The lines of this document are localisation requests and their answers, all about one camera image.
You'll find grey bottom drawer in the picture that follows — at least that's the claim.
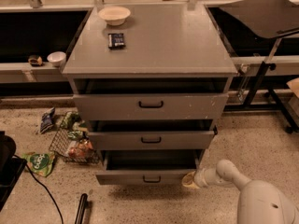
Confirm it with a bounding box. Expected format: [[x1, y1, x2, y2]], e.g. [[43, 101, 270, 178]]
[[96, 149, 204, 185]]

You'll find grey drawer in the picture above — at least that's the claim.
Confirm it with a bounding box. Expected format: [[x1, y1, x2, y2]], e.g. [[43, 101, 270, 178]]
[[96, 149, 204, 185], [89, 119, 215, 150], [74, 78, 228, 120]]

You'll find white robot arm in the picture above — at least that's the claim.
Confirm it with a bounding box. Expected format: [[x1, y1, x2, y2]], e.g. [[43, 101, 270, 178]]
[[181, 160, 299, 224]]

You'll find grey middle drawer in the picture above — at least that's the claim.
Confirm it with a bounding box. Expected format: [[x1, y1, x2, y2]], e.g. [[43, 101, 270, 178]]
[[89, 119, 215, 150]]

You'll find grey drawer cabinet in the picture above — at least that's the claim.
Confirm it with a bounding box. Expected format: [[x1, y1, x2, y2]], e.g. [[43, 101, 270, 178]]
[[62, 3, 239, 161]]

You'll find grey top drawer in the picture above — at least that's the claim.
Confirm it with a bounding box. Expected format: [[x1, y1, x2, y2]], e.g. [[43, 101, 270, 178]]
[[74, 78, 228, 120]]

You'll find black bar on floor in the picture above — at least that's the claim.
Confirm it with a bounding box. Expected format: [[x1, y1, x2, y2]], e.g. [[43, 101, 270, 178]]
[[75, 193, 88, 224]]

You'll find orange snack bag in basket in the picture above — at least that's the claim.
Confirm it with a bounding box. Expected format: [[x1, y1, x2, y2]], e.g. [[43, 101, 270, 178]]
[[66, 139, 93, 159]]

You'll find green bag in basket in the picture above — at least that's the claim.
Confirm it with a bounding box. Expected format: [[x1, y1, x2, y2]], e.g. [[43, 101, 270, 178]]
[[60, 111, 81, 130]]

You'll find green snack bag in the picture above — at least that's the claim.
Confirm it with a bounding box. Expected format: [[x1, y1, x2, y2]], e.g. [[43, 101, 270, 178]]
[[21, 152, 55, 177]]

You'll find blue chip bag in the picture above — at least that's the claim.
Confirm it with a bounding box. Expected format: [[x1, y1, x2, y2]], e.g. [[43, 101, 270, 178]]
[[40, 107, 55, 133]]

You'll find dark blue snack bar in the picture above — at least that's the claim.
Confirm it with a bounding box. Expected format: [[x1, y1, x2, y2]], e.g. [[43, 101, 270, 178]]
[[108, 33, 125, 49]]

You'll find black tray stand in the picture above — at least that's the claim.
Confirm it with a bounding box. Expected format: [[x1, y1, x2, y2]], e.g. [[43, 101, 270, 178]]
[[212, 0, 299, 133]]

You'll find beige paper bowl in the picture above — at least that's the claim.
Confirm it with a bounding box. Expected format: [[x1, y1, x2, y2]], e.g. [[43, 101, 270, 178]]
[[98, 7, 131, 26]]

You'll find small white cup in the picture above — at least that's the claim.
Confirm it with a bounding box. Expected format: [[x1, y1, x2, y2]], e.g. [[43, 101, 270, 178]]
[[47, 51, 66, 67]]

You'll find black equipment left edge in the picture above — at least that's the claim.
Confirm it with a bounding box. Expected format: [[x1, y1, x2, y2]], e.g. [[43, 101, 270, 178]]
[[0, 131, 26, 212]]

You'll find black wire basket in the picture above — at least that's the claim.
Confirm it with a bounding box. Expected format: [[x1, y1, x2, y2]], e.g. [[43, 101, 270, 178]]
[[50, 117, 99, 163]]

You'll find black cable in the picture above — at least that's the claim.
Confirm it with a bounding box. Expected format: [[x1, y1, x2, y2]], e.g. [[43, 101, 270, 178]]
[[12, 153, 65, 224]]

